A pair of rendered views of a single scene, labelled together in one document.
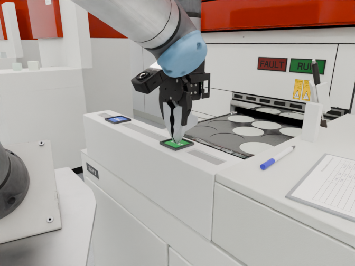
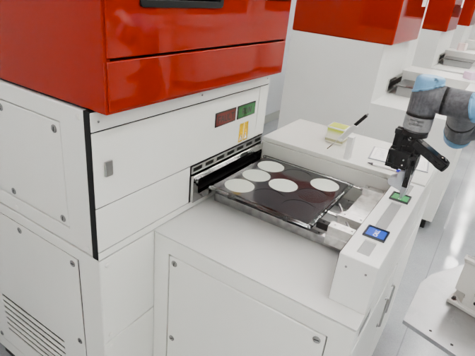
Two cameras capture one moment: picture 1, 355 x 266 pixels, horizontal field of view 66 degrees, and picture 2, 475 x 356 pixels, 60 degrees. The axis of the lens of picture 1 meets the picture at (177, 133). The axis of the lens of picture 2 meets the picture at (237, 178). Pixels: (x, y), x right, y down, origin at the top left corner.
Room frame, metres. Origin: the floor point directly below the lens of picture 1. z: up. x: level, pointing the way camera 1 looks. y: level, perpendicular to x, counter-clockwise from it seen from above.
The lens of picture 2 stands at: (1.39, 0.91, 1.51)
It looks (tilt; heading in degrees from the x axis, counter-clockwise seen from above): 26 degrees down; 252
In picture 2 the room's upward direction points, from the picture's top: 6 degrees clockwise
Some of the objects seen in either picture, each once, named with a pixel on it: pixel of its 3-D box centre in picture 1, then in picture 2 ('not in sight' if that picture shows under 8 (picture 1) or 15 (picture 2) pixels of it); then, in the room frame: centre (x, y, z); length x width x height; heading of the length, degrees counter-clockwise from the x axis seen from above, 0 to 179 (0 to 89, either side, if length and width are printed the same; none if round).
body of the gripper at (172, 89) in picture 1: (184, 72); (406, 149); (0.58, -0.01, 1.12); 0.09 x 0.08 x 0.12; 131
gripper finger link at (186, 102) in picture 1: (181, 104); not in sight; (0.54, -0.01, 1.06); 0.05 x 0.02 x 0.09; 41
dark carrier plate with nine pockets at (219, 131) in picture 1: (248, 131); (283, 185); (0.85, -0.23, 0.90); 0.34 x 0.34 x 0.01; 41
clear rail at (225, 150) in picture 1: (211, 144); (332, 203); (0.73, -0.10, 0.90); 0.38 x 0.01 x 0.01; 41
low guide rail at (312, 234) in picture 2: not in sight; (279, 221); (0.90, -0.11, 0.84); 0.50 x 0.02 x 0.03; 131
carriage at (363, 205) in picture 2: not in sight; (358, 219); (0.66, -0.04, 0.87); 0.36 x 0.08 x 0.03; 41
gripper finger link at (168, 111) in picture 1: (177, 120); (397, 184); (0.59, 0.00, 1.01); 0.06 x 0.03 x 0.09; 131
